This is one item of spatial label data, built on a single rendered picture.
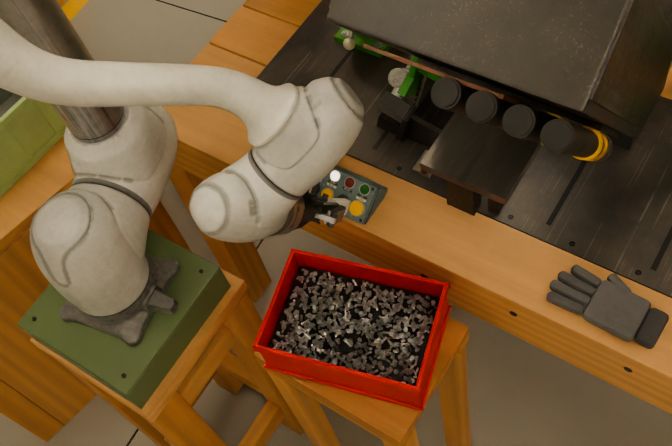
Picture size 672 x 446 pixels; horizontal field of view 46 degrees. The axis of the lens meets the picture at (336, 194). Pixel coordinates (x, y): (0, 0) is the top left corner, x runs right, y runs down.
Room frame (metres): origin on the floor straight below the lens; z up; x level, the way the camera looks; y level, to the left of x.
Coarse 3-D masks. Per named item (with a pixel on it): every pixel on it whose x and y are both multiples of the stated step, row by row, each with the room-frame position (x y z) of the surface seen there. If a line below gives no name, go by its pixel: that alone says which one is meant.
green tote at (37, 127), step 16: (16, 112) 1.35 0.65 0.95; (32, 112) 1.37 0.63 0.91; (48, 112) 1.39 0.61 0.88; (0, 128) 1.31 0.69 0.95; (16, 128) 1.34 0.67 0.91; (32, 128) 1.35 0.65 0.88; (48, 128) 1.37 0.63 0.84; (64, 128) 1.39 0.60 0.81; (0, 144) 1.30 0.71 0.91; (16, 144) 1.32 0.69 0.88; (32, 144) 1.34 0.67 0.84; (48, 144) 1.36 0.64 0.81; (0, 160) 1.29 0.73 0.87; (16, 160) 1.30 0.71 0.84; (32, 160) 1.32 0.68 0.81; (0, 176) 1.27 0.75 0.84; (16, 176) 1.29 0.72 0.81; (0, 192) 1.25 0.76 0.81
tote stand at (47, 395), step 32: (64, 160) 1.31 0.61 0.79; (32, 192) 1.24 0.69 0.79; (0, 224) 1.17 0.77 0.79; (160, 224) 1.31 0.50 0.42; (0, 256) 1.11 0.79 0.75; (32, 256) 1.14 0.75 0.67; (0, 288) 1.09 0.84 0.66; (32, 288) 1.11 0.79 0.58; (0, 320) 1.05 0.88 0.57; (0, 352) 1.02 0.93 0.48; (32, 352) 1.05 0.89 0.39; (0, 384) 0.99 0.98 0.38; (32, 384) 1.01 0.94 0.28; (64, 384) 1.04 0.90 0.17; (32, 416) 0.98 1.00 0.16; (64, 416) 1.00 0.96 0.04
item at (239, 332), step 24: (240, 312) 0.79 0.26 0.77; (216, 336) 0.76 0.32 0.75; (240, 336) 0.77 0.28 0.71; (216, 360) 0.73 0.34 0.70; (240, 360) 0.81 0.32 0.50; (192, 384) 0.68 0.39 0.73; (240, 384) 0.96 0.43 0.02; (264, 384) 0.78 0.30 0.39; (120, 408) 0.77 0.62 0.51; (168, 408) 0.62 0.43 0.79; (192, 408) 0.65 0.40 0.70; (264, 408) 0.78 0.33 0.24; (288, 408) 0.77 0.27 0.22; (144, 432) 0.79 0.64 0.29; (168, 432) 0.60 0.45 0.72; (192, 432) 0.62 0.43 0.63; (264, 432) 0.72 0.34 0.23
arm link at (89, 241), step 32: (64, 192) 0.87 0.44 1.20; (96, 192) 0.88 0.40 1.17; (32, 224) 0.83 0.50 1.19; (64, 224) 0.80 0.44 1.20; (96, 224) 0.80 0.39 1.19; (128, 224) 0.82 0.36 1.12; (64, 256) 0.76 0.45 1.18; (96, 256) 0.76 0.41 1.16; (128, 256) 0.78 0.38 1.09; (64, 288) 0.75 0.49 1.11; (96, 288) 0.74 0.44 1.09; (128, 288) 0.75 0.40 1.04
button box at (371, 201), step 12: (336, 168) 0.95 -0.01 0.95; (324, 180) 0.94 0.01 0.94; (360, 180) 0.90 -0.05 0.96; (336, 192) 0.90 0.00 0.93; (348, 192) 0.89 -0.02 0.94; (360, 192) 0.88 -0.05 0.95; (372, 192) 0.87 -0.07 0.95; (384, 192) 0.89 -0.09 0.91; (372, 204) 0.86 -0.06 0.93; (348, 216) 0.85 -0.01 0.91; (360, 216) 0.84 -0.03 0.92
